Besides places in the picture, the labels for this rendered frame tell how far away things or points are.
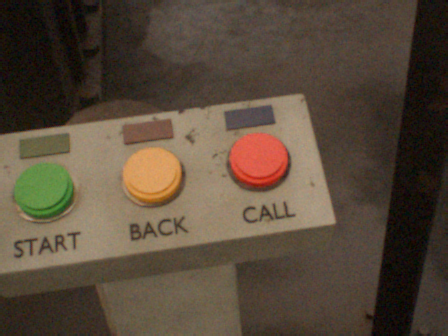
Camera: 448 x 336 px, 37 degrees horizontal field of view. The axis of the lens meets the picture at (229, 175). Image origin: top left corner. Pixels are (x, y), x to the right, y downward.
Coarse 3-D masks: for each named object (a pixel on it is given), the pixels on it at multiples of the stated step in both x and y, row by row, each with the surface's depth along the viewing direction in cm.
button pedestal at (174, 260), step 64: (64, 128) 49; (192, 128) 49; (256, 128) 49; (0, 192) 46; (128, 192) 46; (192, 192) 46; (256, 192) 46; (320, 192) 46; (0, 256) 44; (64, 256) 44; (128, 256) 44; (192, 256) 46; (256, 256) 48; (128, 320) 52; (192, 320) 53
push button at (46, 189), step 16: (32, 176) 46; (48, 176) 46; (64, 176) 46; (16, 192) 45; (32, 192) 45; (48, 192) 45; (64, 192) 45; (32, 208) 45; (48, 208) 45; (64, 208) 45
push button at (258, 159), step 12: (240, 144) 47; (252, 144) 47; (264, 144) 47; (276, 144) 47; (240, 156) 46; (252, 156) 46; (264, 156) 46; (276, 156) 46; (240, 168) 46; (252, 168) 46; (264, 168) 46; (276, 168) 46; (240, 180) 46; (252, 180) 46; (264, 180) 46; (276, 180) 46
